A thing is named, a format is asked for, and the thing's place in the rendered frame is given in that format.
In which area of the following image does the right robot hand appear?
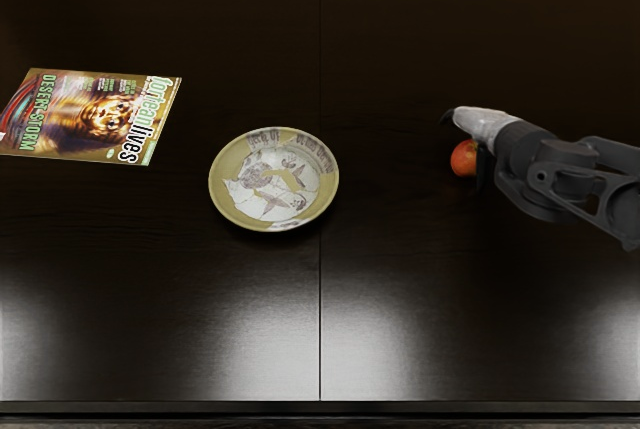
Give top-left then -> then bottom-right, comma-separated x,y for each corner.
438,105 -> 522,193

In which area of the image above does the patterned olive ceramic plate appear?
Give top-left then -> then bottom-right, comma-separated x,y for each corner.
207,126 -> 341,233

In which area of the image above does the red apple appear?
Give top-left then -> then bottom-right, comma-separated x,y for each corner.
450,138 -> 479,178

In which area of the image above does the glossy magazine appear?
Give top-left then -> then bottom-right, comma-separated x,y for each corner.
0,67 -> 183,167

